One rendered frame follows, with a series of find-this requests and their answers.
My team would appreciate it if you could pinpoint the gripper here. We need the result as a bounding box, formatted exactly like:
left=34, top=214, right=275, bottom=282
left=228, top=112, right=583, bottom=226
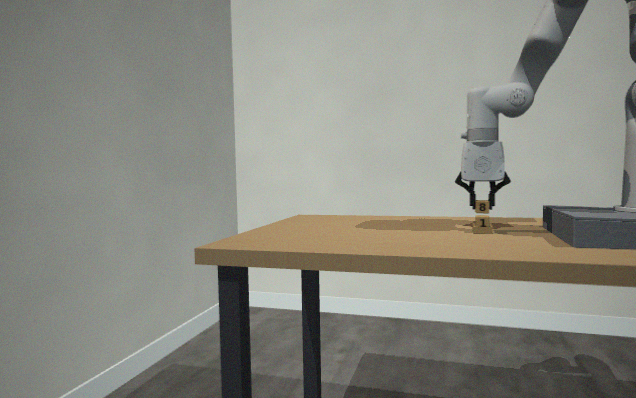
left=455, top=139, right=511, bottom=210

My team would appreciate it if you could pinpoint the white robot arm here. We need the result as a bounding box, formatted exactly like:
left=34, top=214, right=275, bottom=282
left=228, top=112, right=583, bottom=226
left=461, top=0, right=636, bottom=213

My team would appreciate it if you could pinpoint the tan cube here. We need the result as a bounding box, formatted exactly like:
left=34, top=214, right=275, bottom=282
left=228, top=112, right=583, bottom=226
left=476, top=215, right=490, bottom=227
left=475, top=200, right=489, bottom=214

